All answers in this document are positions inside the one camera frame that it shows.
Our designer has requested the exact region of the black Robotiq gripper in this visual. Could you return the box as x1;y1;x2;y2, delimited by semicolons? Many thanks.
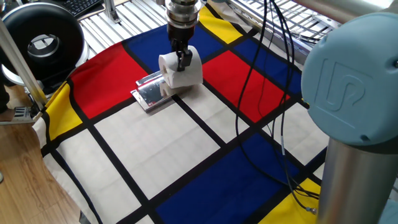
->
167;23;193;73

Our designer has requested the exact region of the colour block checked tablecloth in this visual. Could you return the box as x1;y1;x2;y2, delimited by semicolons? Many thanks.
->
30;0;398;224

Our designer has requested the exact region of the white toilet paper roll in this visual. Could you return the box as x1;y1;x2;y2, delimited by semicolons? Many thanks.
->
157;45;204;90

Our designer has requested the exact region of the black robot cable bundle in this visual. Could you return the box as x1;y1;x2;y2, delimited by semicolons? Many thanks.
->
234;0;321;215

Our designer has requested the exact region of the silver wire rack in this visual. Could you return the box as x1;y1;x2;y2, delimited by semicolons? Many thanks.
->
226;0;343;63

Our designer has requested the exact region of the short aluminium post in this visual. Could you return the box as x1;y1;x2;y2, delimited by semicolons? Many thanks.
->
103;0;122;24

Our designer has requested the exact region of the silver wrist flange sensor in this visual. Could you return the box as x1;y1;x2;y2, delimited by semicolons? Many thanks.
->
164;0;203;26

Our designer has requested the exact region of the black round ring fan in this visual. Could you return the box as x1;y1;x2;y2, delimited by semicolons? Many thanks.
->
0;2;91;94

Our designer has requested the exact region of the white slotted adapter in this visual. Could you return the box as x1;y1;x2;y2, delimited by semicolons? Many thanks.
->
12;106;34;122

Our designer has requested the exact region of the black computer keyboard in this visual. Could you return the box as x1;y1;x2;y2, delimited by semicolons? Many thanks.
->
60;0;103;18

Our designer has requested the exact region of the slanted aluminium frame post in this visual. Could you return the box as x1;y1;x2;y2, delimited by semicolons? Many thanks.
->
0;18;49;111

